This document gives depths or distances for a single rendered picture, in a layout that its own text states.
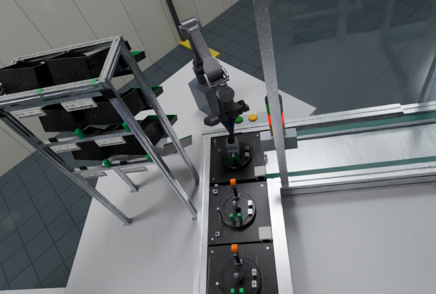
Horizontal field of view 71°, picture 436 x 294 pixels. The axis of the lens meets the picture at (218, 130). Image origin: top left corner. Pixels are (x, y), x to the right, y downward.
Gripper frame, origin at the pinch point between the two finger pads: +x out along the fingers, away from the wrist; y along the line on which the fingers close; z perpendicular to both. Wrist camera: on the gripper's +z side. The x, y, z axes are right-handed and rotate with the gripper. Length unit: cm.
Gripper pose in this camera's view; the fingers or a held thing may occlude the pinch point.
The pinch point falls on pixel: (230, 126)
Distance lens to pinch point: 121.8
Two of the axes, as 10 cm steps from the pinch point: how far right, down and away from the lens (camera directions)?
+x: 2.4, 9.2, 3.3
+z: 5.3, 1.6, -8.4
